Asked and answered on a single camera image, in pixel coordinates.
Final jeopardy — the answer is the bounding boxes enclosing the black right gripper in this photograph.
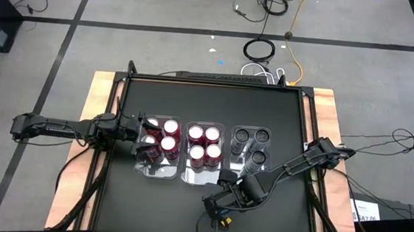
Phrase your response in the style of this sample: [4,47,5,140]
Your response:
[200,183,247,224]

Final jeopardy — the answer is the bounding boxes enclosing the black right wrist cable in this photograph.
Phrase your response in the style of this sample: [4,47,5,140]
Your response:
[195,210,221,232]

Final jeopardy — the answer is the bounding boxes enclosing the orange extension cord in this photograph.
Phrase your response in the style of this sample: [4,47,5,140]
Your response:
[280,0,310,87]

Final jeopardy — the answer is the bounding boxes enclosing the red Coca-Cola soda can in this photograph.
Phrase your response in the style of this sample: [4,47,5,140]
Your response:
[204,143,224,169]
[186,124,205,149]
[203,126,223,148]
[187,143,207,169]

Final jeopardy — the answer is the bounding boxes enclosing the coiled black floor cable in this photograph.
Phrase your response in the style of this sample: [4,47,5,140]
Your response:
[241,36,277,65]
[261,0,289,18]

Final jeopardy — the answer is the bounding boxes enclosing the white slim Celsius can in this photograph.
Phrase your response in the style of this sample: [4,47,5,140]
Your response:
[238,149,268,180]
[252,128,272,151]
[230,128,252,157]

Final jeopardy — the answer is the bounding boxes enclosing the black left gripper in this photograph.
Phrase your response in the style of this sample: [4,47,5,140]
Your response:
[113,110,164,160]

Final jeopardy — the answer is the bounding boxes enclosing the clear plastic bin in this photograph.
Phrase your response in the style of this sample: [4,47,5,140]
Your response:
[131,114,184,182]
[179,120,229,188]
[226,123,278,192]

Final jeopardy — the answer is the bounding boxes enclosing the white floor cables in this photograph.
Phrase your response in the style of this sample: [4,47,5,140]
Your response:
[238,61,286,86]

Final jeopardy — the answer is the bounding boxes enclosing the white paper sign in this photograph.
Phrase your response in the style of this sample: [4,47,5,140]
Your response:
[347,198,390,232]

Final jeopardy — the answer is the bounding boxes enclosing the black power strip bar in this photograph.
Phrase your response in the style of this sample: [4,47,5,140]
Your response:
[175,69,263,85]

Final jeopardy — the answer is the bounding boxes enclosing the black metal beam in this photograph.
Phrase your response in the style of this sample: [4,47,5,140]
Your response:
[353,208,414,232]

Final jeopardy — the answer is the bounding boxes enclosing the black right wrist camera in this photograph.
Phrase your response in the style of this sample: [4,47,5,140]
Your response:
[217,168,240,188]

